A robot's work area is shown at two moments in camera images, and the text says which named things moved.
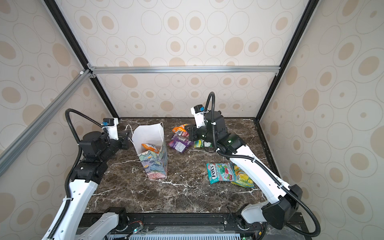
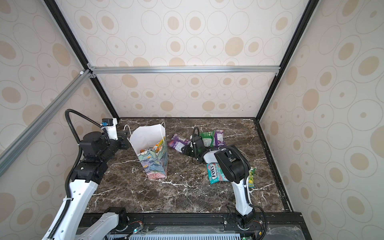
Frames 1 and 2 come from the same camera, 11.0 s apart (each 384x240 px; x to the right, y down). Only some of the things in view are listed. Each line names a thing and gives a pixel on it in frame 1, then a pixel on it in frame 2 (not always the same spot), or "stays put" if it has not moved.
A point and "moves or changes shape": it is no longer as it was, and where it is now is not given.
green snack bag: [201, 143] moves or changes shape
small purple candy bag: [179, 143] stays put
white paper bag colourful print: [150, 142] stays put
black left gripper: [124, 137] stays put
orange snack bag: [179, 130] to [157, 146]
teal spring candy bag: [221, 172] stays put
